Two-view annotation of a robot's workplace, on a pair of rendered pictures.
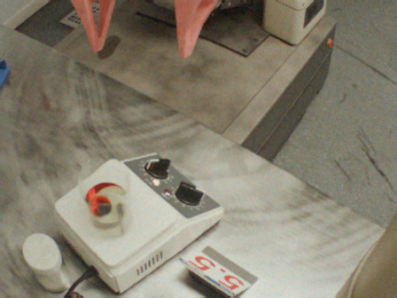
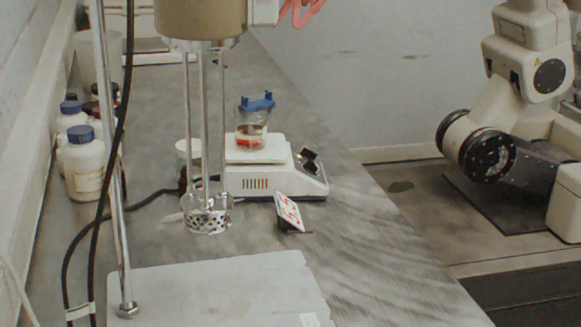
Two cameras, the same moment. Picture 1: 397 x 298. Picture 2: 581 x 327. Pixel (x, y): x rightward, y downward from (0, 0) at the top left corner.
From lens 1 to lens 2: 0.73 m
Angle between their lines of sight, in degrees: 40
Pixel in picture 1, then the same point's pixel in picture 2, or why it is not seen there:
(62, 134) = not seen: hidden behind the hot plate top
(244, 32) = (521, 219)
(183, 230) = (288, 173)
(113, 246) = (237, 153)
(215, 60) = (476, 229)
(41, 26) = not seen: hidden behind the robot
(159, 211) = (280, 153)
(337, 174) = not seen: outside the picture
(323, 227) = (388, 235)
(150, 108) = (343, 153)
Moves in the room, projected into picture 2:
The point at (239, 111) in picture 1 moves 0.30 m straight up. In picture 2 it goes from (464, 262) to (484, 163)
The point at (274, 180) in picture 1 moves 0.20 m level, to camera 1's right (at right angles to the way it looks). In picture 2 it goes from (379, 203) to (476, 246)
